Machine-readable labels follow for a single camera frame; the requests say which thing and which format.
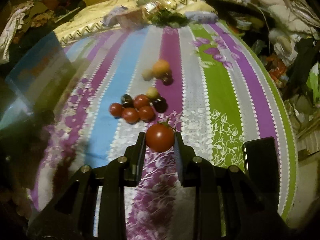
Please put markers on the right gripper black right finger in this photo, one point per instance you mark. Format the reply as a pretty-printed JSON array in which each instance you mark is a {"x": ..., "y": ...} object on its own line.
[{"x": 185, "y": 166}]

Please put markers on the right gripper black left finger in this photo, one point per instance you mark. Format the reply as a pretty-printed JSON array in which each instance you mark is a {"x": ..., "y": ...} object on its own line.
[{"x": 135, "y": 155}]

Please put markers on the red tomato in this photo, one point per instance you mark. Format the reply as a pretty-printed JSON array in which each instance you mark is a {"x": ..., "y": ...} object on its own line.
[
  {"x": 130, "y": 115},
  {"x": 160, "y": 136},
  {"x": 116, "y": 109},
  {"x": 140, "y": 101},
  {"x": 146, "y": 113}
]

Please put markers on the red tomato in row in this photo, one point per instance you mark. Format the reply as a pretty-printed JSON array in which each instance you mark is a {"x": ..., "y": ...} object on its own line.
[{"x": 116, "y": 109}]

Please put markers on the dark plum left of pile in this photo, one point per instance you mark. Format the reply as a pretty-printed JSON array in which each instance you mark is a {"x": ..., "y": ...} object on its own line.
[{"x": 127, "y": 101}]

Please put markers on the dark plum centre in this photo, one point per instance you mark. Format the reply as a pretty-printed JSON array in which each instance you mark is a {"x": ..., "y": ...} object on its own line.
[{"x": 160, "y": 104}]

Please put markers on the tan longan centre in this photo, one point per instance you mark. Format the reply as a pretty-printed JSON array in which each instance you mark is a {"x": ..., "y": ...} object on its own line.
[{"x": 152, "y": 93}]

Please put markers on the tan longan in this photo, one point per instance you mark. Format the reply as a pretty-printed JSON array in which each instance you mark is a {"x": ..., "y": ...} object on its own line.
[
  {"x": 147, "y": 74},
  {"x": 152, "y": 93}
]

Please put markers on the black smartphone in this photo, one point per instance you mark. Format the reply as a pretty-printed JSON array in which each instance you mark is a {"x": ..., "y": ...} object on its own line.
[{"x": 262, "y": 169}]

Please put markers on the striped floral bed sheet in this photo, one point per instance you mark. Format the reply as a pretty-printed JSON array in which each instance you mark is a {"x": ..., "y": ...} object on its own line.
[{"x": 219, "y": 96}]

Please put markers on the tan longan at back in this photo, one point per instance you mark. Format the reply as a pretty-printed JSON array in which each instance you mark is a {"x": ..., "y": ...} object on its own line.
[{"x": 147, "y": 74}]

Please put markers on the orange at back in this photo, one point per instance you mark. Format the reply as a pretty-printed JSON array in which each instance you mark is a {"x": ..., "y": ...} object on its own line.
[{"x": 160, "y": 68}]

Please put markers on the blue cardboard box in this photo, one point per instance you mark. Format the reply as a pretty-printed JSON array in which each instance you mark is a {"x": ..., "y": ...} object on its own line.
[{"x": 41, "y": 76}]

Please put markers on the small purple pouch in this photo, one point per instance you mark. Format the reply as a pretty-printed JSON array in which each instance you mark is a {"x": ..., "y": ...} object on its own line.
[{"x": 202, "y": 17}]

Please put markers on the cream yellow quilt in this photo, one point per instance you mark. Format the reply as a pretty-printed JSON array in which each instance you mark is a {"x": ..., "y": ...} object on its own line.
[{"x": 88, "y": 20}]

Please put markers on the plastic bag of greens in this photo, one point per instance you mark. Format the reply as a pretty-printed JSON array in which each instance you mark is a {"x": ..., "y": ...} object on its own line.
[{"x": 146, "y": 12}]

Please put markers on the pile of clothes right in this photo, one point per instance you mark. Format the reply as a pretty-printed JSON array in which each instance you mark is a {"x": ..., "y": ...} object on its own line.
[{"x": 291, "y": 29}]

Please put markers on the pile of clothes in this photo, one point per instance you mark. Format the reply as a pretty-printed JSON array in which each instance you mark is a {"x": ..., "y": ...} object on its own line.
[
  {"x": 291, "y": 29},
  {"x": 22, "y": 25}
]

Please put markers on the pile of clothes left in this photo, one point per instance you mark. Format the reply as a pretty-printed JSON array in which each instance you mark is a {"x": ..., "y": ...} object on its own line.
[{"x": 22, "y": 25}]

